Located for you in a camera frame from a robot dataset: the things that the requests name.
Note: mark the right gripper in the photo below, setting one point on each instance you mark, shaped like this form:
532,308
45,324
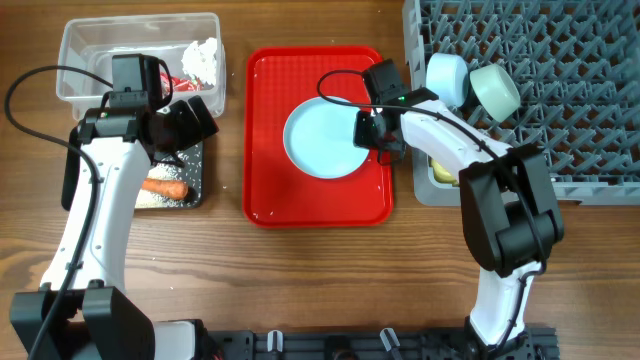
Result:
361,134

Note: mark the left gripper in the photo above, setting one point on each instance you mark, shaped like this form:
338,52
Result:
192,131

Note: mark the red snack wrapper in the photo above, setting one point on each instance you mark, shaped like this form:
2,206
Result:
178,84

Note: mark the light blue plate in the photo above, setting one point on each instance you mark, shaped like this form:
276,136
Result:
318,138

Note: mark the white rice pile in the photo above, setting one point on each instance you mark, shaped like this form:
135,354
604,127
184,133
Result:
191,175

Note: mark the white napkin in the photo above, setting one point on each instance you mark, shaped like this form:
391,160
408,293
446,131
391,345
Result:
199,61

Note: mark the orange carrot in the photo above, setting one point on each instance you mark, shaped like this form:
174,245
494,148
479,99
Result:
172,189

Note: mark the yellow cup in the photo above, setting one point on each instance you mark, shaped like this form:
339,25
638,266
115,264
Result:
441,175

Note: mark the light blue bowl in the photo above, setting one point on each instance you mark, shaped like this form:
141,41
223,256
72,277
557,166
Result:
447,76

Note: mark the green bowl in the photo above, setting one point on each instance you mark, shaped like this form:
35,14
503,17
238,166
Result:
496,91

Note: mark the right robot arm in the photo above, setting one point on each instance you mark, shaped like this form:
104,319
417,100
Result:
511,219

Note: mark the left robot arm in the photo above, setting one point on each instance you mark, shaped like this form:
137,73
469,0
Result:
80,309

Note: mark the grey dishwasher rack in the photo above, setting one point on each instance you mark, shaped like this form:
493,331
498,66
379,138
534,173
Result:
576,67

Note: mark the black tray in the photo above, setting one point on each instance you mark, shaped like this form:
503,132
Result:
71,173

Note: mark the clear plastic bin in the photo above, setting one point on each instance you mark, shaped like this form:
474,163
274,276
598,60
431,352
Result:
90,43

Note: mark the red serving tray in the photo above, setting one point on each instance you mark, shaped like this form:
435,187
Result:
276,194

